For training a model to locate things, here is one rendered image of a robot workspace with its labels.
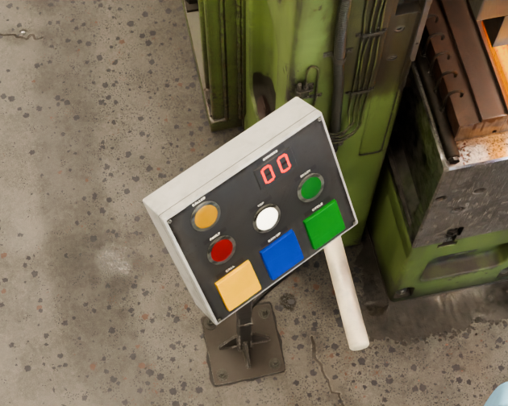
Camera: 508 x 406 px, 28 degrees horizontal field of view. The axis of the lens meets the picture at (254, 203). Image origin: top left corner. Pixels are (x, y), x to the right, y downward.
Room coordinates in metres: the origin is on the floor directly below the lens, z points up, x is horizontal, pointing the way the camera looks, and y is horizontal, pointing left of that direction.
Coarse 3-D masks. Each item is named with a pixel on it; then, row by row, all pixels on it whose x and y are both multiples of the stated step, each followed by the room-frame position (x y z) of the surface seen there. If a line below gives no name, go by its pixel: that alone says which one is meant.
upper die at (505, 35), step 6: (492, 18) 0.97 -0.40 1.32; (498, 18) 0.95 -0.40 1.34; (504, 18) 0.94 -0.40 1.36; (486, 24) 0.97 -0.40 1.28; (492, 24) 0.96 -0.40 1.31; (498, 24) 0.94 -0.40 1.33; (504, 24) 0.94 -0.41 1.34; (486, 30) 0.97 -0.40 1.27; (492, 30) 0.95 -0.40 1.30; (498, 30) 0.94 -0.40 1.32; (504, 30) 0.94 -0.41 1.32; (492, 36) 0.95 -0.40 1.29; (498, 36) 0.94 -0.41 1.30; (504, 36) 0.94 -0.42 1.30; (492, 42) 0.94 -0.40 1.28; (498, 42) 0.94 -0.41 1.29; (504, 42) 0.94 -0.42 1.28
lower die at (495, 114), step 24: (432, 0) 1.23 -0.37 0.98; (456, 0) 1.23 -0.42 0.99; (432, 24) 1.17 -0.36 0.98; (456, 24) 1.17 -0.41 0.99; (480, 24) 1.16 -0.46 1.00; (432, 48) 1.12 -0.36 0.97; (456, 48) 1.11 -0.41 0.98; (480, 48) 1.11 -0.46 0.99; (480, 72) 1.05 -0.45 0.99; (456, 96) 1.00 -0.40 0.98; (480, 96) 1.00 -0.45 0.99; (504, 96) 0.99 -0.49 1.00; (456, 120) 0.95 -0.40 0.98; (480, 120) 0.95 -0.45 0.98; (504, 120) 0.96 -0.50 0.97
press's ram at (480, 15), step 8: (472, 0) 0.95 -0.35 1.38; (480, 0) 0.93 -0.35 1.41; (488, 0) 0.93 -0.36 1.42; (496, 0) 0.93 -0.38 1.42; (504, 0) 0.93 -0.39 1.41; (472, 8) 0.95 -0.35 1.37; (480, 8) 0.93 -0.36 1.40; (488, 8) 0.93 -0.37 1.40; (496, 8) 0.93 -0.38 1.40; (504, 8) 0.93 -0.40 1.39; (480, 16) 0.92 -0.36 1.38; (488, 16) 0.93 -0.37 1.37; (496, 16) 0.93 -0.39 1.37
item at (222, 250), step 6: (222, 240) 0.64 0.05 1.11; (228, 240) 0.64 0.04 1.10; (216, 246) 0.63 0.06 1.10; (222, 246) 0.63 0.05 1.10; (228, 246) 0.63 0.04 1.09; (216, 252) 0.62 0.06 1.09; (222, 252) 0.62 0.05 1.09; (228, 252) 0.63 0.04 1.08; (216, 258) 0.61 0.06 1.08; (222, 258) 0.62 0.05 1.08
